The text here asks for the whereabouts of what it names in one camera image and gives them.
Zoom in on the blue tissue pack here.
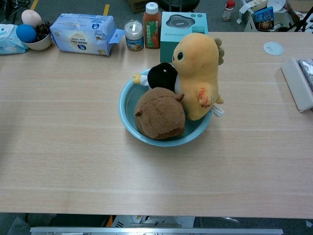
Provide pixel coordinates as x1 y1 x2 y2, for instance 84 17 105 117
49 13 125 56

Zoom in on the beige egg-shaped ball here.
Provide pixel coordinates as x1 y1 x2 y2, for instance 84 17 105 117
21 9 43 28

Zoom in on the blue snack bag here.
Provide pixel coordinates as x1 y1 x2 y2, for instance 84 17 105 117
253 6 275 31

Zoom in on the white bowl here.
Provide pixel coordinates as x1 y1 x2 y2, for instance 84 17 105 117
21 33 53 51

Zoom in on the white storage box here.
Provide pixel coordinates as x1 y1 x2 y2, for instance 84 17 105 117
236 0 298 32

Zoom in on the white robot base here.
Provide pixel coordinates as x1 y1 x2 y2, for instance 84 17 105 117
111 215 196 228

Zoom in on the black tripod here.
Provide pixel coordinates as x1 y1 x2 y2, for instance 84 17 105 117
288 17 313 32

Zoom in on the black-haired plush doll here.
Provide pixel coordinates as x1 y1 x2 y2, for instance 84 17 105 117
132 62 184 95

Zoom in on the light blue plastic basin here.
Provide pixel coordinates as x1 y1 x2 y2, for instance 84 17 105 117
118 68 213 147

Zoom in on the dark pine cone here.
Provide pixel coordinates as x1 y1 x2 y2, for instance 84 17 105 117
35 21 52 42

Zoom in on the orange juice bottle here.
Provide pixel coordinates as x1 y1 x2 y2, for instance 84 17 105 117
143 1 161 49

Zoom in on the yellow plush chick toy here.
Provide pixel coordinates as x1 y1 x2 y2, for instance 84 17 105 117
172 33 225 121

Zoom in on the blue ball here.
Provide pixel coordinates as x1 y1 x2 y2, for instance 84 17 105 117
16 23 38 44

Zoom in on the teal product box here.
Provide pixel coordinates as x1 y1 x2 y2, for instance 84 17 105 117
160 11 209 63

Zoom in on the small jar white lid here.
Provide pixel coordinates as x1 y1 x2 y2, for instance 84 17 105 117
124 19 145 51

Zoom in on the wet wipes pack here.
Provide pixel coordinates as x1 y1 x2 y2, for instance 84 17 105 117
0 23 29 55

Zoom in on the silver patterned packet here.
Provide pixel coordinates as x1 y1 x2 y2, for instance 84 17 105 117
296 58 313 91

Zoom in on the red white bottle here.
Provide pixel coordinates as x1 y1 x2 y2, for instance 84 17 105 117
222 0 236 22

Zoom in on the brown plush capybara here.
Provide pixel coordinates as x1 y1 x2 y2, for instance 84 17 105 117
134 87 186 141

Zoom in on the aluminium rail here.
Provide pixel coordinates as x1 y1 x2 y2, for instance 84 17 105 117
29 227 284 235

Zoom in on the cardboard box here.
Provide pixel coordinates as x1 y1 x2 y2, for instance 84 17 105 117
126 0 147 14

